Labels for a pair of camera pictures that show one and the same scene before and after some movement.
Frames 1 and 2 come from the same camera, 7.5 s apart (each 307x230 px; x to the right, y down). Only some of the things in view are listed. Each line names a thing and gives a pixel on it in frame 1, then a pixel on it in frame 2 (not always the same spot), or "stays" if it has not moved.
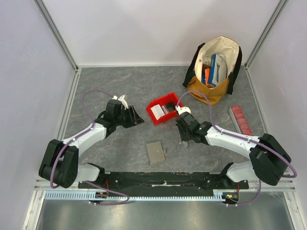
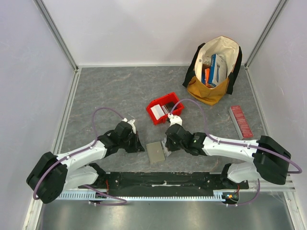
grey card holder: x=156 y=152 stays
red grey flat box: x=240 y=122 stays
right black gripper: x=184 y=131 → x=170 y=143
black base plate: x=165 y=182 stays
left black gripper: x=134 y=118 → x=137 y=146
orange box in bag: x=207 y=74 stays
